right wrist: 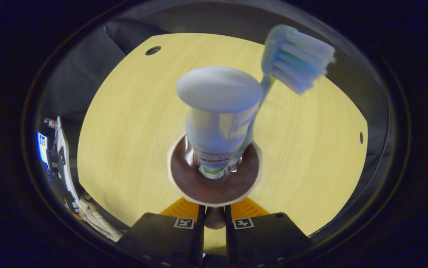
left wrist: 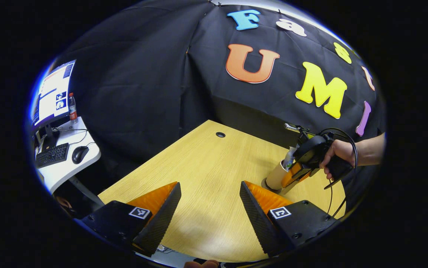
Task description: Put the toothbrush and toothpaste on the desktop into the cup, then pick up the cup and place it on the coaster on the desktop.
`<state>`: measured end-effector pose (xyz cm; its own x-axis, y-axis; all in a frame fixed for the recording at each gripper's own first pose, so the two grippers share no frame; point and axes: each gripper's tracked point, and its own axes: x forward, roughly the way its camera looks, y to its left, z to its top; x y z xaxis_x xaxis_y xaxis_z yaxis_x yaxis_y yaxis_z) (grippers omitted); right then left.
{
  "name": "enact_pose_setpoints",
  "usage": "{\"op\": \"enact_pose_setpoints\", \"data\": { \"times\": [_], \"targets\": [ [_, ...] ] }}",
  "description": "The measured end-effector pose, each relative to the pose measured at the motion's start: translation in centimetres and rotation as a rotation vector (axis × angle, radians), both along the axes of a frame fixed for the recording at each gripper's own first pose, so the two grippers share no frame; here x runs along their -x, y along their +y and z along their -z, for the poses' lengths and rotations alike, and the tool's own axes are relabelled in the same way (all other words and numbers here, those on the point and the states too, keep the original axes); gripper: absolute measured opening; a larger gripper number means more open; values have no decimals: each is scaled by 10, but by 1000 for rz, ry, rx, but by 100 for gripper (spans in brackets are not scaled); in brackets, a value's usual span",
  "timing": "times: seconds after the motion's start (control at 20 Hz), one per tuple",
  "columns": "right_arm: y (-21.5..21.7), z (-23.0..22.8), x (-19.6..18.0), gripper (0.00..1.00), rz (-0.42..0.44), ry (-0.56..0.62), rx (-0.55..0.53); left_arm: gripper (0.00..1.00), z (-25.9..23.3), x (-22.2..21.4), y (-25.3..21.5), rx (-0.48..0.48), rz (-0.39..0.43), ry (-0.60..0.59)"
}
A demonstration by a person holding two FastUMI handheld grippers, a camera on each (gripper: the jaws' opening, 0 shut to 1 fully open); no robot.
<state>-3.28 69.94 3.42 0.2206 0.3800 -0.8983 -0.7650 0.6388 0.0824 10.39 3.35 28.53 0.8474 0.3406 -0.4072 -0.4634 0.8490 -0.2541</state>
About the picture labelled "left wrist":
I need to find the beige cup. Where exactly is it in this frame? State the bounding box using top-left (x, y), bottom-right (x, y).
top-left (265, 158), bottom-right (300, 192)

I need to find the white toothpaste tube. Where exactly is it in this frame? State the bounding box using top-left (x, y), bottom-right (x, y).
top-left (282, 146), bottom-right (298, 171)

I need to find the black computer mouse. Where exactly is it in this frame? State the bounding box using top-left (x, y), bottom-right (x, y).
top-left (72, 146), bottom-right (89, 165)

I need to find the plastic water bottle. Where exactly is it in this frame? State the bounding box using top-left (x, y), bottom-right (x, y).
top-left (69, 93), bottom-right (78, 124)

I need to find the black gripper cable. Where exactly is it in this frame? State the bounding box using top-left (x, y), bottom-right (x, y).
top-left (318, 128), bottom-right (359, 218)

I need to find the computer monitor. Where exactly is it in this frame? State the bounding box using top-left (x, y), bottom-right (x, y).
top-left (31, 60), bottom-right (77, 149)

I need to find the brown round coaster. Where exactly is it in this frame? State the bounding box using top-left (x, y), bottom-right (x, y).
top-left (261, 178), bottom-right (283, 195)

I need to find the black keyboard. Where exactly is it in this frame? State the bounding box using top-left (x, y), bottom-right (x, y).
top-left (35, 143), bottom-right (70, 169)

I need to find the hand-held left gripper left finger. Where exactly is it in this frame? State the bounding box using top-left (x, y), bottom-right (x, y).
top-left (74, 181), bottom-right (182, 257)

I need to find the white side desk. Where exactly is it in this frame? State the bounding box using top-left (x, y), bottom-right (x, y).
top-left (35, 117), bottom-right (104, 207)

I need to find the black backdrop cloth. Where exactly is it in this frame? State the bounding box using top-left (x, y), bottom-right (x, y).
top-left (50, 0), bottom-right (386, 186)

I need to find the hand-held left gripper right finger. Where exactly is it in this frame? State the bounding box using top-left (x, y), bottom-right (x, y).
top-left (239, 181), bottom-right (343, 258)

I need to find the wooden desktop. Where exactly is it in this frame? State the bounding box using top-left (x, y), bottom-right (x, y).
top-left (98, 119), bottom-right (346, 263)

